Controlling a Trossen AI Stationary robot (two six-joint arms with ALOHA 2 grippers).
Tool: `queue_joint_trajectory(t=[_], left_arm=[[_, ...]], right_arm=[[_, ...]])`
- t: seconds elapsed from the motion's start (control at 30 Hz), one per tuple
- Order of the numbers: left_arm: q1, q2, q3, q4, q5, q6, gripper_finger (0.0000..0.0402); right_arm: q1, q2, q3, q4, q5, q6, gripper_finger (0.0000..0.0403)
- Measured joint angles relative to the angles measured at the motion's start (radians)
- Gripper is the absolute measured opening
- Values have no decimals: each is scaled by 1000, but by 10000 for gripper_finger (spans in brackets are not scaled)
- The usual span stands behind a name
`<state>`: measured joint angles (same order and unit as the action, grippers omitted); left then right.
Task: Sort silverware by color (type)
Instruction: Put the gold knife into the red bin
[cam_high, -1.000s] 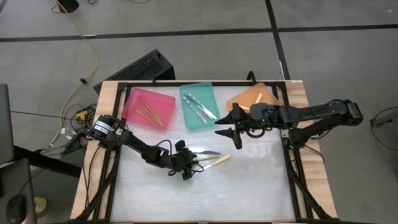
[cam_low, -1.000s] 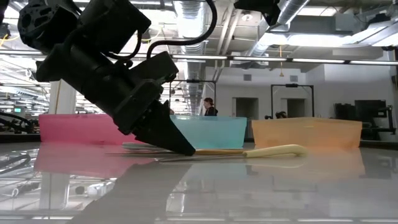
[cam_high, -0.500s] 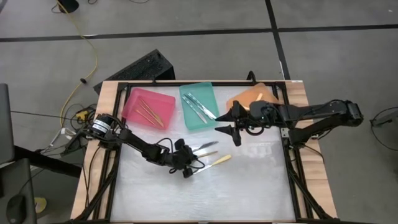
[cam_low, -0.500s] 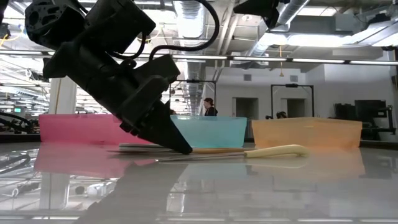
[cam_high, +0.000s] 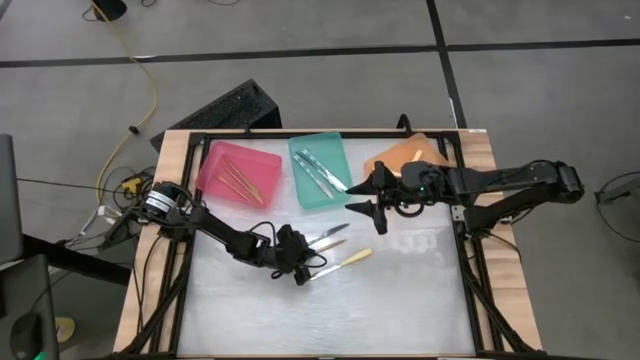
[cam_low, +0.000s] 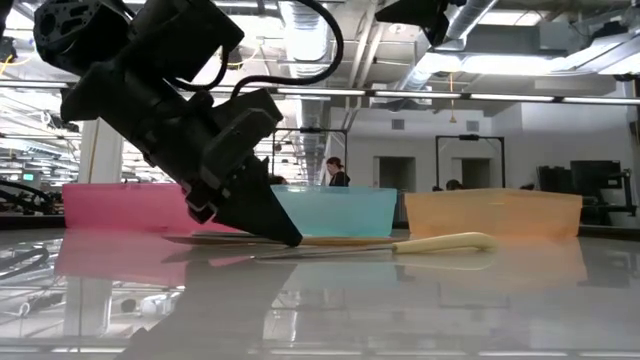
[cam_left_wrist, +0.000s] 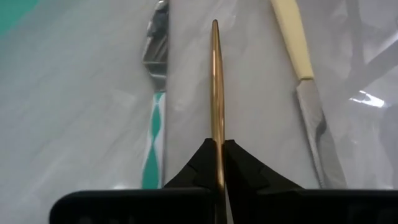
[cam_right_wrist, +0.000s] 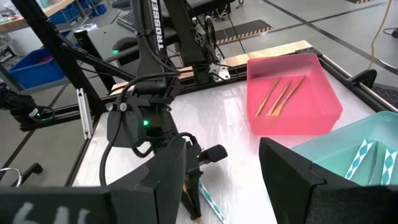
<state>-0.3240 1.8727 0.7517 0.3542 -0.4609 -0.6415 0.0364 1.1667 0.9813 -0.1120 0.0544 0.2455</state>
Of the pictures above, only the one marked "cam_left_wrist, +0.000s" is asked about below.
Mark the white utensil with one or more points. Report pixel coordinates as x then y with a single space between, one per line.
155 124

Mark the teal plastic bin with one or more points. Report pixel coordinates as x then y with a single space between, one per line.
12 12

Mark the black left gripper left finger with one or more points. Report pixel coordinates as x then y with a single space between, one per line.
192 174

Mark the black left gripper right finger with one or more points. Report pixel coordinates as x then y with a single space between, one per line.
248 186

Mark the gold cutlery piece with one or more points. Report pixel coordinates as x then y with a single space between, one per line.
217 93

